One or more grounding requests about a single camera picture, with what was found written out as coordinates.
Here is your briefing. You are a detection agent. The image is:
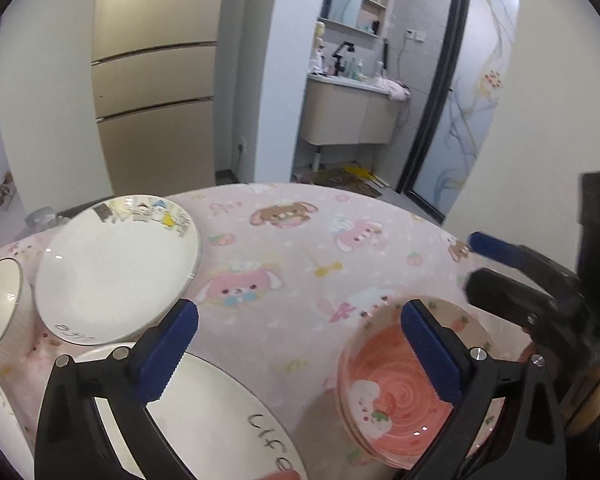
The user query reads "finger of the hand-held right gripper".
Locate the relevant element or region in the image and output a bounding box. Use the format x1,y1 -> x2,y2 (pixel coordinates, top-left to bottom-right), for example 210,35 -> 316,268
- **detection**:
465,267 -> 600,358
468,232 -> 584,302

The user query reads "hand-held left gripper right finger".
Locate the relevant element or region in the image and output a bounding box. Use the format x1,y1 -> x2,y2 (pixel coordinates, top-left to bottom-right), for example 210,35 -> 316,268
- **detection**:
400,298 -> 567,480

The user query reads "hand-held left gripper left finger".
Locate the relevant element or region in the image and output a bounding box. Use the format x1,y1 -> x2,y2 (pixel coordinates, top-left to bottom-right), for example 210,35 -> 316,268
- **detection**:
34,298 -> 200,480

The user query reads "pink swirl bowl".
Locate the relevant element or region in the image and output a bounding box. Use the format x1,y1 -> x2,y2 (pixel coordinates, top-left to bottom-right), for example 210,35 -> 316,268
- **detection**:
336,297 -> 512,472

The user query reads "white plate with black lettering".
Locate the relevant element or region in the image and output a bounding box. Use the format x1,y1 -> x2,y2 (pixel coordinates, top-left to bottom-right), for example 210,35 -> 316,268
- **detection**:
37,342 -> 309,480

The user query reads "white plate with cartoon print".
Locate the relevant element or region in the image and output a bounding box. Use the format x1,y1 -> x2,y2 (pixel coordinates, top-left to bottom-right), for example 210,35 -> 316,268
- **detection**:
34,194 -> 202,346

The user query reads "white ribbed bowl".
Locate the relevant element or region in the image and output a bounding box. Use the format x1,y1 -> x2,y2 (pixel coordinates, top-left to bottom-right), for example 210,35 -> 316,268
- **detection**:
0,257 -> 37,362

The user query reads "person's right hand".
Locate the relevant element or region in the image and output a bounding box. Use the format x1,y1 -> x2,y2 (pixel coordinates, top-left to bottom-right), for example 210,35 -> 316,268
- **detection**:
562,359 -> 600,437

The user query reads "pink cartoon printed tablecloth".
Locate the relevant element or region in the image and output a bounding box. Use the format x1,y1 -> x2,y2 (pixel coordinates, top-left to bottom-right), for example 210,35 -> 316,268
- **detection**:
0,182 -> 548,480

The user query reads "frosted glass door floral print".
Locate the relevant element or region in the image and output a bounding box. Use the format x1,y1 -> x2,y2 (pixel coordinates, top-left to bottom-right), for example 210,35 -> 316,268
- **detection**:
399,0 -> 522,225

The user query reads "brown doormat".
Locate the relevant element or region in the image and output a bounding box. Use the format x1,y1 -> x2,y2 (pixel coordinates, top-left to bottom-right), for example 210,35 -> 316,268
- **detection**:
310,164 -> 383,198

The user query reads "grey translucent object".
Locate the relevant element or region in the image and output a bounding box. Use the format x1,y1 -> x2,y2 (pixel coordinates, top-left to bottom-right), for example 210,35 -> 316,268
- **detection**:
26,207 -> 72,232

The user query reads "pink towel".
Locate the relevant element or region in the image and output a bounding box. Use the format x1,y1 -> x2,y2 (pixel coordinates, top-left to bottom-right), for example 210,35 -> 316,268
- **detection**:
379,77 -> 412,102

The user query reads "cream bathroom vanity cabinet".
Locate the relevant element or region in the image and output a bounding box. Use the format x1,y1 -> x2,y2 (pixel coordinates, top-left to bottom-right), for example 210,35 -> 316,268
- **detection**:
299,73 -> 411,147

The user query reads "group of toiletry bottles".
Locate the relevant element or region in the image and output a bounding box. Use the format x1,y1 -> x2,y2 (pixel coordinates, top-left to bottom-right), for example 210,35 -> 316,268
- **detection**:
310,45 -> 387,84

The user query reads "black faucet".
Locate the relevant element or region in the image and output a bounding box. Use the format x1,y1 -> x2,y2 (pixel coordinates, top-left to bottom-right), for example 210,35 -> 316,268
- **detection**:
331,42 -> 357,77

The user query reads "beige refrigerator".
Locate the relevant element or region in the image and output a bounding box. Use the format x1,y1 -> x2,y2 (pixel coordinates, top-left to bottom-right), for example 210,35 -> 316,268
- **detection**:
89,0 -> 219,197

